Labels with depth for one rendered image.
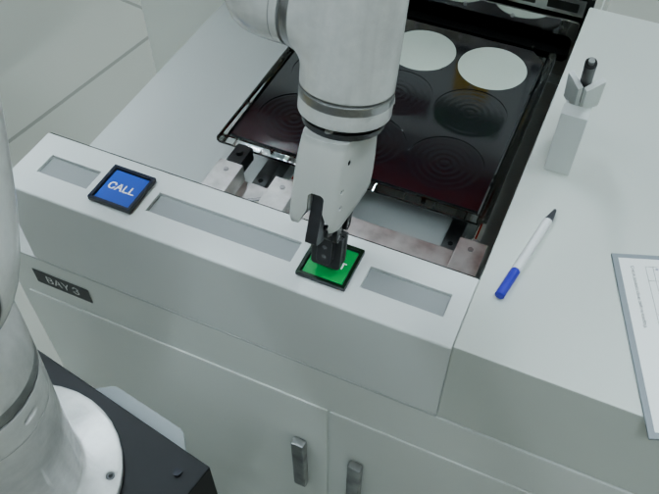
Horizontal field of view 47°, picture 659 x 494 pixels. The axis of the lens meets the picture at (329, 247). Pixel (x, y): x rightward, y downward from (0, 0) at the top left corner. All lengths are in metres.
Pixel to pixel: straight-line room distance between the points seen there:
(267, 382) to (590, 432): 0.40
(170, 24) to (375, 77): 0.97
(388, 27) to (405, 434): 0.51
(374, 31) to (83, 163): 0.45
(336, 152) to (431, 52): 0.54
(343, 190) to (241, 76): 0.61
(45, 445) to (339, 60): 0.38
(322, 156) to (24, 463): 0.34
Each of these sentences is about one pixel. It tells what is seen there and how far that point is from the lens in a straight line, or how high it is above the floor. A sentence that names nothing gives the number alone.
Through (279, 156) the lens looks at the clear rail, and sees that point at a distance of 0.99.
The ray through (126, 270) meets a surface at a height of 0.88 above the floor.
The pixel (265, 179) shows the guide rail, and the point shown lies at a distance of 1.04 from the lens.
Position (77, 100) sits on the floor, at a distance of 2.61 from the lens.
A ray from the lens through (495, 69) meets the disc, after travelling 1.16.
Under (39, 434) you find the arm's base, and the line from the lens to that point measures 0.63.
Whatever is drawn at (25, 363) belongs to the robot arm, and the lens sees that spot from 0.58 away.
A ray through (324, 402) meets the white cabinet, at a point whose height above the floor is 0.74.
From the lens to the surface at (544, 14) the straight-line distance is 1.21.
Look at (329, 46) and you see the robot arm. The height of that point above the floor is 1.23.
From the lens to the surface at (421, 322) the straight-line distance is 0.76.
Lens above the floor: 1.59
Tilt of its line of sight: 51 degrees down
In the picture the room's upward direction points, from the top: straight up
